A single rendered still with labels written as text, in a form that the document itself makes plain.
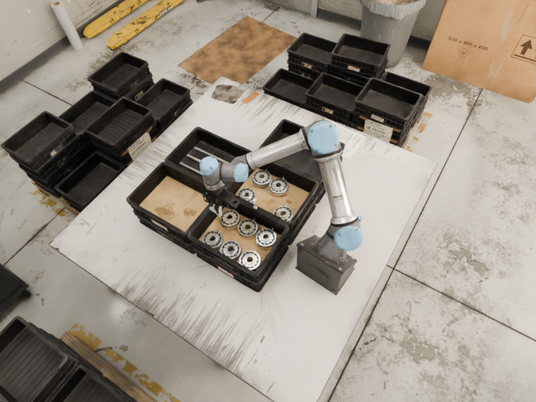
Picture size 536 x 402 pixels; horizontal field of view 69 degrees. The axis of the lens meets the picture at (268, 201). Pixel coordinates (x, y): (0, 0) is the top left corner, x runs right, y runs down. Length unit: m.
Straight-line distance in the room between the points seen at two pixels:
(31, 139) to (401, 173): 2.58
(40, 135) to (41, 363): 1.66
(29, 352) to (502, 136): 3.73
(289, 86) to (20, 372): 2.74
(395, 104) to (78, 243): 2.32
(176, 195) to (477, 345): 2.02
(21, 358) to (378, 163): 2.20
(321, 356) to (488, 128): 2.69
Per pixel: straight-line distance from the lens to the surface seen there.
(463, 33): 4.20
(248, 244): 1.95
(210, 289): 2.01
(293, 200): 2.07
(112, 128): 3.16
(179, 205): 2.13
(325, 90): 3.35
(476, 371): 2.83
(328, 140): 1.52
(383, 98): 3.17
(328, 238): 1.80
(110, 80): 3.58
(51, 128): 3.38
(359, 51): 3.57
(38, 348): 2.47
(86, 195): 3.13
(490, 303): 3.01
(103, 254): 2.27
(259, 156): 1.70
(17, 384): 2.47
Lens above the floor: 2.55
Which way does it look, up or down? 56 degrees down
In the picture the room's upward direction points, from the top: 4 degrees counter-clockwise
